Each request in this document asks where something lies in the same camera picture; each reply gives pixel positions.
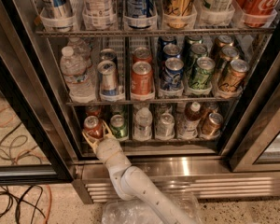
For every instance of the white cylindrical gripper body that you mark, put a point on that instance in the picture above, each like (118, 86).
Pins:
(107, 148)

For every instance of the red coke can front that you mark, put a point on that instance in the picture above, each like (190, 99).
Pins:
(93, 127)

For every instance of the red coke can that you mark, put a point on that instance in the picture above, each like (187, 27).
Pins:
(93, 127)
(93, 110)

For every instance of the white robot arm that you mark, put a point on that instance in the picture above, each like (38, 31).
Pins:
(130, 181)

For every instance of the green soda can bottom shelf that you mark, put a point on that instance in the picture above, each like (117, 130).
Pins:
(118, 127)

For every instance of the red coke can behind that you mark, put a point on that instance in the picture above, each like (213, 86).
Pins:
(93, 110)

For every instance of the small water bottle bottom shelf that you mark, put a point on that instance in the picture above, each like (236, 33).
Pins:
(143, 125)

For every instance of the front water bottle middle shelf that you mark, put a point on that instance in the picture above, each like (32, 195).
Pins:
(76, 76)

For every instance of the silver can bottom shelf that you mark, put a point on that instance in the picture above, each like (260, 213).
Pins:
(165, 126)

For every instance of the left glass fridge door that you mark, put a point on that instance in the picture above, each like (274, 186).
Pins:
(32, 83)

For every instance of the glass fridge door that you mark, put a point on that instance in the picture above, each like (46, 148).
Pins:
(255, 126)
(32, 83)

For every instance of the orange soda can front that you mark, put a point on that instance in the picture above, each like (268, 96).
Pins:
(141, 78)

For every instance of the orange soda can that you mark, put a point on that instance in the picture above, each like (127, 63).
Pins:
(141, 78)
(142, 54)

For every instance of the silver blue energy can front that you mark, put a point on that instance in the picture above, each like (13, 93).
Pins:
(108, 77)

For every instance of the orange soda can rear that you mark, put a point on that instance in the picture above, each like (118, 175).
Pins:
(142, 54)

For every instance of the rear water bottle middle shelf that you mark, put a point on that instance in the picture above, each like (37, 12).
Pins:
(80, 48)

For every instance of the blue pepsi can front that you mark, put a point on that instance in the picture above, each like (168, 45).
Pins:
(171, 75)

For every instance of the steel fridge base grille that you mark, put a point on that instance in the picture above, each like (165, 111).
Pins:
(205, 177)

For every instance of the copper can bottom shelf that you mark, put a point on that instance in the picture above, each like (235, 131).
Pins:
(211, 125)

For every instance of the green can front middle shelf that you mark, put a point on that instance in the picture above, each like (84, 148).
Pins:
(201, 74)

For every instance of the gold can front middle shelf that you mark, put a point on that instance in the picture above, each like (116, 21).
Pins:
(233, 75)

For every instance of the blue tall can top shelf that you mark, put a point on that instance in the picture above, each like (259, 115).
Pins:
(138, 13)

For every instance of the gold tall can top shelf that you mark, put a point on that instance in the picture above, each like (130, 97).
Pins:
(176, 12)

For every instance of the right glass fridge door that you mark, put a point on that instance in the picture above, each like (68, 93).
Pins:
(255, 126)

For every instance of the large red coke bottle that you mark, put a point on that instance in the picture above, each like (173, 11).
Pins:
(256, 13)

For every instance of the clear plastic bag on floor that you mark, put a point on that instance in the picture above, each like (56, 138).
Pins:
(137, 212)

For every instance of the brown tea bottle white cap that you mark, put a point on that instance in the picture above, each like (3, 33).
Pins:
(187, 127)

